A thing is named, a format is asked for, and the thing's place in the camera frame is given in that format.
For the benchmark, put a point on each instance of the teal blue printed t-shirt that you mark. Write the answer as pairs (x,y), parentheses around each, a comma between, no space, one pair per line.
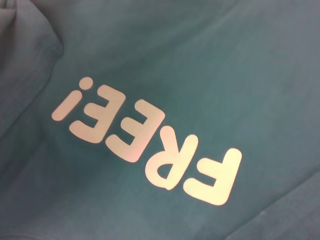
(225,75)

